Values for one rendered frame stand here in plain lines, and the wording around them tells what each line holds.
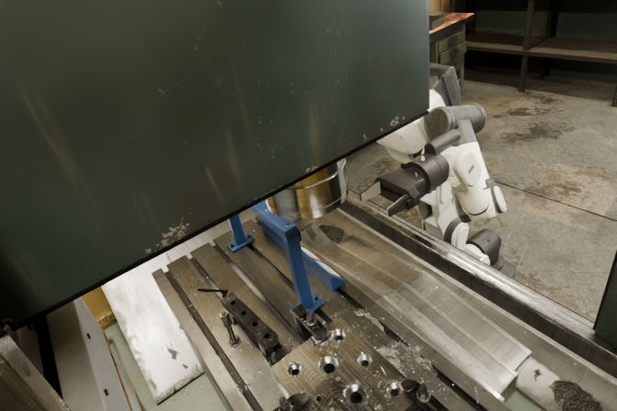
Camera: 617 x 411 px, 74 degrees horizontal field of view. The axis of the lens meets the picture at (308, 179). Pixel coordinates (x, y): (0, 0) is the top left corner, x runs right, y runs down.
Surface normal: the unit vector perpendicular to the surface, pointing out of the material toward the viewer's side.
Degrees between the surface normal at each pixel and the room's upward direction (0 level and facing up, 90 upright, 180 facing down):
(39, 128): 90
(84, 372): 0
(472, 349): 8
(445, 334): 8
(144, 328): 25
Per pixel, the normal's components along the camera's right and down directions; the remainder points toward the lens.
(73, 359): -0.16, -0.84
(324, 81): 0.59, 0.34
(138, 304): 0.09, -0.63
